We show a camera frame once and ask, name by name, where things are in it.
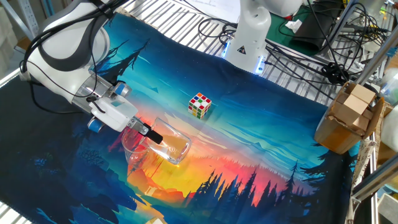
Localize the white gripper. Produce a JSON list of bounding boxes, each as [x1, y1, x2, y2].
[[88, 96, 164, 145]]

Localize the clear plain glass cup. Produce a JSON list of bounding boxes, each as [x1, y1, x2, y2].
[[141, 117, 193, 166]]

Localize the clear glass beaker with markings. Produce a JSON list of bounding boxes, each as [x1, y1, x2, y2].
[[121, 126, 156, 170]]

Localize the Rubik's cube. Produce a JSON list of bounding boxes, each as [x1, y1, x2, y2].
[[187, 92, 213, 120]]

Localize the colourful sunset landscape cloth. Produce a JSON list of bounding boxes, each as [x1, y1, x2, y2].
[[0, 7, 358, 224]]

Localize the white paper sheets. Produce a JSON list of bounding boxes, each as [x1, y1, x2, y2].
[[186, 0, 242, 23]]

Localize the green cloth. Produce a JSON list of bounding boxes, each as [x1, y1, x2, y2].
[[266, 12, 315, 57]]

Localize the crumpled white paper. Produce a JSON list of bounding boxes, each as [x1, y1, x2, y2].
[[284, 19, 304, 34]]

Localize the brown cardboard box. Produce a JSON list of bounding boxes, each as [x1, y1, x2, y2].
[[313, 81, 386, 156]]

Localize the black bag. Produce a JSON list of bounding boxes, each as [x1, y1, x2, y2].
[[295, 2, 345, 57]]

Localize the light wooden block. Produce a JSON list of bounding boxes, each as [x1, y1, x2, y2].
[[350, 83, 377, 105], [334, 94, 370, 125], [353, 114, 371, 131]]

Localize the patterned fabric strip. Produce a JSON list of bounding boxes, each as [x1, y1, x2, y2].
[[344, 139, 379, 224]]

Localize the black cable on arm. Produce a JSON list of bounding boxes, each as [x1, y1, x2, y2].
[[19, 0, 131, 114]]

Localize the blue metal post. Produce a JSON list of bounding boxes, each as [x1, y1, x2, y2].
[[42, 0, 54, 16]]

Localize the white perforated shelf frame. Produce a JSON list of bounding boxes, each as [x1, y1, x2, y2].
[[0, 0, 47, 54]]

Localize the black coiled cable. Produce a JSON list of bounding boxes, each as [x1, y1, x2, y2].
[[321, 62, 351, 85]]

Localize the tangled black cable bundle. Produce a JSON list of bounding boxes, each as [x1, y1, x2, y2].
[[198, 0, 391, 100]]

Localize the aluminium frame beam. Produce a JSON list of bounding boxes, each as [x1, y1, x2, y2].
[[351, 155, 398, 203]]

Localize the long aluminium frame post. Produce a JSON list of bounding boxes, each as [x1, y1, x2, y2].
[[354, 29, 398, 88]]

